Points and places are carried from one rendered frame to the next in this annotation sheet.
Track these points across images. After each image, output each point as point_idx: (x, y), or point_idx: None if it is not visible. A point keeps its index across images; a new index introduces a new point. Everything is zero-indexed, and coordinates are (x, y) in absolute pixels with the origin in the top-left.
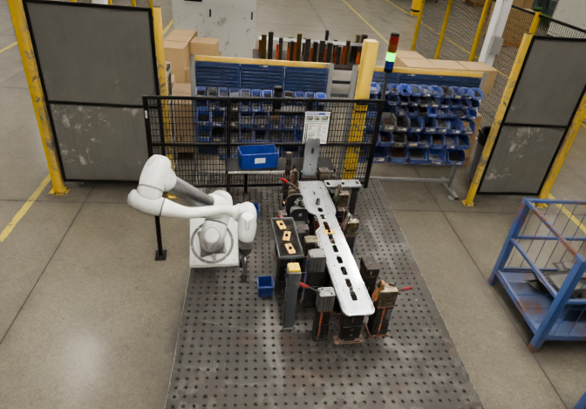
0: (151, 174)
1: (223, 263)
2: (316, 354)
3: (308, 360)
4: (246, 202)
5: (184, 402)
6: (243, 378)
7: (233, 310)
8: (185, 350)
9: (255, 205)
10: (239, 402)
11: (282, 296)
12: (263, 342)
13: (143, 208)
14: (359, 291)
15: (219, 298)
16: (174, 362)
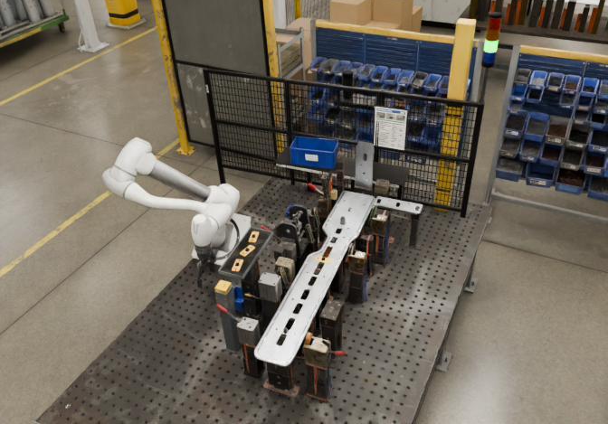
0: (122, 156)
1: (222, 262)
2: (236, 388)
3: (223, 391)
4: (221, 203)
5: (93, 379)
6: (153, 381)
7: (195, 313)
8: (128, 334)
9: None
10: (133, 400)
11: (251, 315)
12: (197, 354)
13: (110, 188)
14: (292, 337)
15: (194, 296)
16: (113, 341)
